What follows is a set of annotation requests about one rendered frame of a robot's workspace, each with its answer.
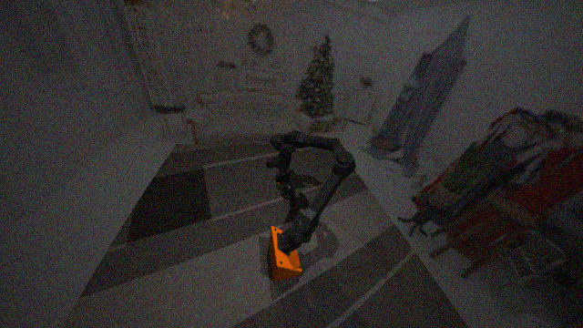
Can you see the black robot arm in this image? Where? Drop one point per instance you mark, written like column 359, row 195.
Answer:
column 307, row 221

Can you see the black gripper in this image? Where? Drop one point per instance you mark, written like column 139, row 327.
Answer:
column 283, row 176

